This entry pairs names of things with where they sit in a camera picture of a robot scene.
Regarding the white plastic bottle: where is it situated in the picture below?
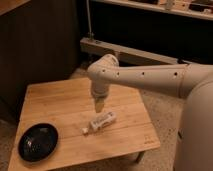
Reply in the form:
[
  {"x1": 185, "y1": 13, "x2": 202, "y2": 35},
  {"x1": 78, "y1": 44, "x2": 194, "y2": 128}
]
[{"x1": 82, "y1": 112, "x2": 117, "y2": 135}]

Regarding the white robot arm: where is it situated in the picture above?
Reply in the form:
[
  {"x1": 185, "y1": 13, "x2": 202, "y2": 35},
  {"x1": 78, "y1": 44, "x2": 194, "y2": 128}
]
[{"x1": 88, "y1": 54, "x2": 213, "y2": 171}]

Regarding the black ceramic bowl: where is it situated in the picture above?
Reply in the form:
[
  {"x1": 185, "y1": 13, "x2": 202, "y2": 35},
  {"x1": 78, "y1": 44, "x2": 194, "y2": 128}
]
[{"x1": 18, "y1": 123, "x2": 59, "y2": 162}]

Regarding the grey metal beam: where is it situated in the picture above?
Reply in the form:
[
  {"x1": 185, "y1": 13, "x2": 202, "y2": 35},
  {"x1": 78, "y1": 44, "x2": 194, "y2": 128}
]
[{"x1": 80, "y1": 37, "x2": 178, "y2": 65}]

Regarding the wooden table leg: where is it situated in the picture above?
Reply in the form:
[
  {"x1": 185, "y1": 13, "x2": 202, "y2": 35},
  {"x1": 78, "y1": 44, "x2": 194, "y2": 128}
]
[{"x1": 135, "y1": 152, "x2": 145, "y2": 163}]

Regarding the black object on beam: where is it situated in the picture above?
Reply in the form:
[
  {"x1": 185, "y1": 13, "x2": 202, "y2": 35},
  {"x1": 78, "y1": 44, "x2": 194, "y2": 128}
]
[{"x1": 177, "y1": 59, "x2": 191, "y2": 64}]

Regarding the metal vertical pole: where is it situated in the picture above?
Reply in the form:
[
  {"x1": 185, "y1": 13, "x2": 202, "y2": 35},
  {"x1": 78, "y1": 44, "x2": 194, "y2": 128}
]
[{"x1": 86, "y1": 0, "x2": 94, "y2": 40}]

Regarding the wooden shelf board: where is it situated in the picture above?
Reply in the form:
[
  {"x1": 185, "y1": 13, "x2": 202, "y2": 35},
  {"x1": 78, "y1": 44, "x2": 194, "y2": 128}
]
[{"x1": 92, "y1": 0, "x2": 213, "y2": 21}]

